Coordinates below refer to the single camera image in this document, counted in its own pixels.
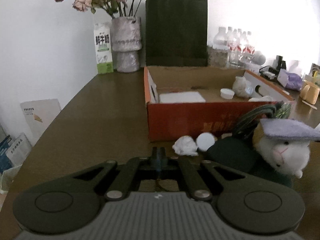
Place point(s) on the small black device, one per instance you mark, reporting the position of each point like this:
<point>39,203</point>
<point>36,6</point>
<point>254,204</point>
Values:
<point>278,62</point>

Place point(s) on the yellow mug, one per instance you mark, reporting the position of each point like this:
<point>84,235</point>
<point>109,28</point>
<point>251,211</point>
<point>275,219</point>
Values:
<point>310,92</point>

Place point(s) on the black paper bag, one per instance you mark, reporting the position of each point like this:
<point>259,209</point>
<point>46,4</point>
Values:
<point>176,30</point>

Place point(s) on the white charger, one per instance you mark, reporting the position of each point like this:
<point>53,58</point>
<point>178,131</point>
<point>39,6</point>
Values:
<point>268,74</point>

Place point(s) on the purple tissue pack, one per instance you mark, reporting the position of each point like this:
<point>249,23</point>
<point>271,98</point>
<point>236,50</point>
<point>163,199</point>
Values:
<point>291,80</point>

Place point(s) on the clear drinking glass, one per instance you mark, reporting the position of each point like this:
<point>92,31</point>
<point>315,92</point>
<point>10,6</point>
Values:
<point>236,61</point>

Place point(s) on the white trash bag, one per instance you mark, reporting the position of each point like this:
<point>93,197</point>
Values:
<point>10,177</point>

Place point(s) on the white plastic box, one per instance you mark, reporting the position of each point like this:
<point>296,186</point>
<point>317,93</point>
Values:
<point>182,97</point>

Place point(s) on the white round lid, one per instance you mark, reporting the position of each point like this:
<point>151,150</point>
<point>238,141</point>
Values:
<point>227,94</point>
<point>205,141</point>

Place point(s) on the blue cardboard box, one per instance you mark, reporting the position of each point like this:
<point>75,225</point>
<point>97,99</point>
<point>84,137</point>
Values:
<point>5,155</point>

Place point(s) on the pale purple textured vase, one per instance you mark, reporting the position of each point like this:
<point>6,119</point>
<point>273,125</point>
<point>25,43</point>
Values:
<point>126,45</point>

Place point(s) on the purple felt hat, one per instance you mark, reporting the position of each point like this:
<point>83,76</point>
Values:
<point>290,130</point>

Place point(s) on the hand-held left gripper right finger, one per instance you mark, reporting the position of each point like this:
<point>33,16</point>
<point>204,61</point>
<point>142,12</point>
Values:
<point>162,160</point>

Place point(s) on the paper strip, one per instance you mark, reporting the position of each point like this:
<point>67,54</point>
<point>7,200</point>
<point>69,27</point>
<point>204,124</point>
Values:
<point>308,103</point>

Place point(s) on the wooden desktop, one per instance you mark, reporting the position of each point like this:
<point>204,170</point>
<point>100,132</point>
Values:
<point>100,120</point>

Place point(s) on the white round device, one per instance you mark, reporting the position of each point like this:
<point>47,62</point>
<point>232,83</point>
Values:
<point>258,57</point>

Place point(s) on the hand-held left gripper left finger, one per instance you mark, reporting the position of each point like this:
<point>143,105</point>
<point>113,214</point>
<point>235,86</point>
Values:
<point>155,160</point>

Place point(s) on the white tissue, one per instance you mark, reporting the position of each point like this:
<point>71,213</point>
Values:
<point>185,145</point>

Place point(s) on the white paper bag on floor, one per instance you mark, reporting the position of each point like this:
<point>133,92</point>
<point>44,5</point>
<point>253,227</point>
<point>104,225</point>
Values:
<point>42,115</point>

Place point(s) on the orange cardboard box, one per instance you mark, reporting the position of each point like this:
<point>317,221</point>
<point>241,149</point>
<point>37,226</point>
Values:
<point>175,120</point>

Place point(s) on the clear plastic bag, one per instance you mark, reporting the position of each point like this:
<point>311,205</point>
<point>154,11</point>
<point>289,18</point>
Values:
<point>241,86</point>

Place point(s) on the white and green milk carton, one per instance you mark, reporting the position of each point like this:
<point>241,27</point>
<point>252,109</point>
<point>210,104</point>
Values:
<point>103,52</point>

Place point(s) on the white printed cardboard box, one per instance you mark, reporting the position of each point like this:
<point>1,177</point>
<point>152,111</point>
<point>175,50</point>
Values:
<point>21,147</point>

